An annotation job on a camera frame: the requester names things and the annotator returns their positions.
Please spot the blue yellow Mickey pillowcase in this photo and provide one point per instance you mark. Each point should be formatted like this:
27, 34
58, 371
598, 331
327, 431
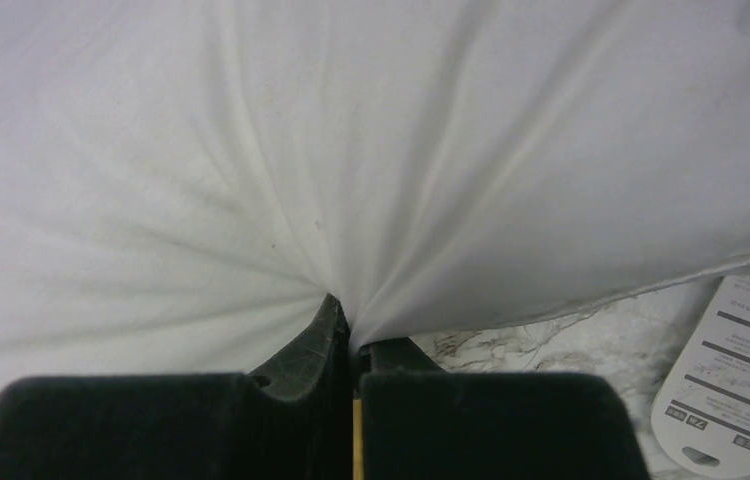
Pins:
357, 441

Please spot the white pillow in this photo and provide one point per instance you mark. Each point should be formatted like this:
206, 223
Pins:
183, 182

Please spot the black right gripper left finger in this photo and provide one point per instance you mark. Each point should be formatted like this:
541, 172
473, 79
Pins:
289, 418

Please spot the white printed label tag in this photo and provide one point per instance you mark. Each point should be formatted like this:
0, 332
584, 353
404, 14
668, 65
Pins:
701, 415

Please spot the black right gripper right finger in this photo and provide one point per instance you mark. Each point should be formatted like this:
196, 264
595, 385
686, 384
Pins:
422, 422

